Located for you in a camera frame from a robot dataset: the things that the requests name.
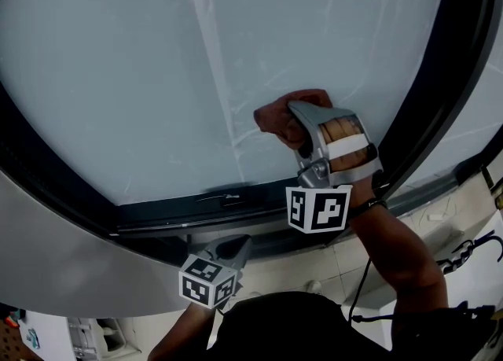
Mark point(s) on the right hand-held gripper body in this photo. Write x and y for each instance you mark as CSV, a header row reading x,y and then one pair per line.
x,y
330,210

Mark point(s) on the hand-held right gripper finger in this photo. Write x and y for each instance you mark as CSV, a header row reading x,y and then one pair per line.
x,y
305,159
310,111

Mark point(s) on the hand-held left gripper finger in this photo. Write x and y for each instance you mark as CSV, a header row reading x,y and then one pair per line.
x,y
206,251
245,253

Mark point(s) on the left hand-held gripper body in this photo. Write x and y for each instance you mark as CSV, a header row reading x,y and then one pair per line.
x,y
196,284

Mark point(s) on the brown cloth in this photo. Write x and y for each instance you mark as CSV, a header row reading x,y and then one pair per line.
x,y
275,119

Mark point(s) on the frosted glass window pane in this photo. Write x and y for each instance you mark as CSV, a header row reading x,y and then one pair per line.
x,y
118,76

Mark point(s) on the person's right forearm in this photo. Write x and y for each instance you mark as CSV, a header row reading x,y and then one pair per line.
x,y
401,249

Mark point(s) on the person's left forearm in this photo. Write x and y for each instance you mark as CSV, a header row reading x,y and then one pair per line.
x,y
181,336

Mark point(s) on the person's right hand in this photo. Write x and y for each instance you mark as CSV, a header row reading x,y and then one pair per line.
x,y
338,127

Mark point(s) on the person's left white shoe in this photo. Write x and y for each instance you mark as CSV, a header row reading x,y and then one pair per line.
x,y
254,295

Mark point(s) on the person's white shoe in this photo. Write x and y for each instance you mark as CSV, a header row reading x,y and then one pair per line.
x,y
314,286
254,295

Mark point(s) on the black wristband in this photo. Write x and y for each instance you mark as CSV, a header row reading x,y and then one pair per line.
x,y
373,204

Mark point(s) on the person's right white shoe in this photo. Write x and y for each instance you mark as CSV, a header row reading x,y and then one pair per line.
x,y
314,286

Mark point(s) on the person's black clothing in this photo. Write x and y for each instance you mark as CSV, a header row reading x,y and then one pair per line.
x,y
294,332

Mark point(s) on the small white floor object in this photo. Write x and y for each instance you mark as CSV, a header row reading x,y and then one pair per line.
x,y
434,217

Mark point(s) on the grey plastic housing part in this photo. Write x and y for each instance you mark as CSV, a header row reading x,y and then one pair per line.
x,y
84,343

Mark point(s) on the tall frosted fixed pane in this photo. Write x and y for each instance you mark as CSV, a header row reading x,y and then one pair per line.
x,y
471,115

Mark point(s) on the dark framed glass window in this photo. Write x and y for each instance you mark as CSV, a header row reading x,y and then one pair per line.
x,y
463,37

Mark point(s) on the small teal item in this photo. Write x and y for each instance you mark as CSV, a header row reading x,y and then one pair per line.
x,y
33,339

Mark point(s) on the black and orange tool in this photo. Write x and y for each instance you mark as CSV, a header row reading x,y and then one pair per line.
x,y
12,318

